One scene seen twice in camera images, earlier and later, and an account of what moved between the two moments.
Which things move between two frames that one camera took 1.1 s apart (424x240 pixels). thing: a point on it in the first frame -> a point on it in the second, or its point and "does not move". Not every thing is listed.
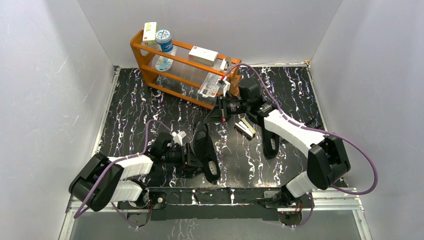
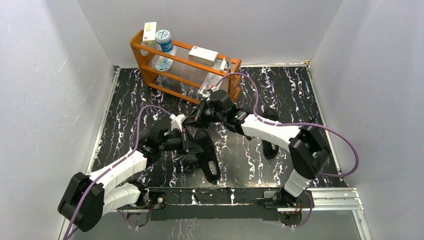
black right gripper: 217,115 -> 198,114
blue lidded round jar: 163,37 does not move
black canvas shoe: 206,152 does not move
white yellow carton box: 149,34 does not move
